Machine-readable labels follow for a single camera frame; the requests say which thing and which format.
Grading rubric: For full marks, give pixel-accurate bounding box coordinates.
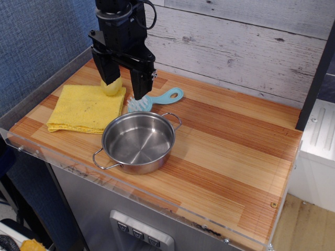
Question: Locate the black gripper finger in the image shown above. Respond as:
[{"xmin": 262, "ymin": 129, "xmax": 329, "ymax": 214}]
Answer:
[
  {"xmin": 92, "ymin": 48, "xmax": 120, "ymax": 85},
  {"xmin": 130, "ymin": 69, "xmax": 153, "ymax": 100}
]

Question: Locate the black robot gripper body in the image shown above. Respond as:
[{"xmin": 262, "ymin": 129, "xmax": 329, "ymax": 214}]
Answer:
[{"xmin": 88, "ymin": 7, "xmax": 155, "ymax": 75}]

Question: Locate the light blue brush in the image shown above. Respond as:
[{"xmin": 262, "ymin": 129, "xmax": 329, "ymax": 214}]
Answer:
[{"xmin": 127, "ymin": 87, "xmax": 184, "ymax": 112}]

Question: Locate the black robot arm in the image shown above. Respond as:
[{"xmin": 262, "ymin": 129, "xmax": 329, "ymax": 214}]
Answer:
[{"xmin": 88, "ymin": 0, "xmax": 156, "ymax": 100}]

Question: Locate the yellow toy potato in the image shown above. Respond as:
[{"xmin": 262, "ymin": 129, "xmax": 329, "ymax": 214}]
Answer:
[{"xmin": 100, "ymin": 77, "xmax": 122, "ymax": 96}]

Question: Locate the yellow folded cloth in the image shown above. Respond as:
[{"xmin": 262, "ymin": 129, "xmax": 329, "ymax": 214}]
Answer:
[{"xmin": 47, "ymin": 85, "xmax": 126, "ymax": 134}]

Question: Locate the stainless steel pot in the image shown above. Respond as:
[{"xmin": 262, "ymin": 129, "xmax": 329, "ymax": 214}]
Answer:
[{"xmin": 92, "ymin": 111, "xmax": 182, "ymax": 175}]

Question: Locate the clear acrylic table guard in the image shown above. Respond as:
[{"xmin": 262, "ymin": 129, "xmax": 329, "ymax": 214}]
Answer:
[{"xmin": 1, "ymin": 124, "xmax": 300, "ymax": 250}]

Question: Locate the stainless steel cabinet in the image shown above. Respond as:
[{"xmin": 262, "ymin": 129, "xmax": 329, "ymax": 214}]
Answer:
[{"xmin": 52, "ymin": 166, "xmax": 236, "ymax": 250}]

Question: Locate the silver button control panel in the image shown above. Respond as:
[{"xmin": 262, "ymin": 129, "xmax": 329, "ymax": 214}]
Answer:
[{"xmin": 109, "ymin": 210, "xmax": 175, "ymax": 250}]

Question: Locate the yellow object bottom left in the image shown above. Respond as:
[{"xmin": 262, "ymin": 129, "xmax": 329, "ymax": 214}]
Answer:
[{"xmin": 20, "ymin": 239, "xmax": 47, "ymax": 251}]

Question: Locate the white appliance right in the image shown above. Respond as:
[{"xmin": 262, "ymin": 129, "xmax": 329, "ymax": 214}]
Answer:
[{"xmin": 288, "ymin": 99, "xmax": 334, "ymax": 212}]

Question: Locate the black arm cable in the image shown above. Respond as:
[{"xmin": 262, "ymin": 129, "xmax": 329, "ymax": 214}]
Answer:
[{"xmin": 130, "ymin": 0, "xmax": 157, "ymax": 30}]

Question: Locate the grey metal side rail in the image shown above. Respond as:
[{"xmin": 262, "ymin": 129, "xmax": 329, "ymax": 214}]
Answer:
[{"xmin": 1, "ymin": 47, "xmax": 92, "ymax": 130}]

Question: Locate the black vertical post right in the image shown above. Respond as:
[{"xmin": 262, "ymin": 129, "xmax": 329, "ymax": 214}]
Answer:
[{"xmin": 295, "ymin": 0, "xmax": 335, "ymax": 131}]

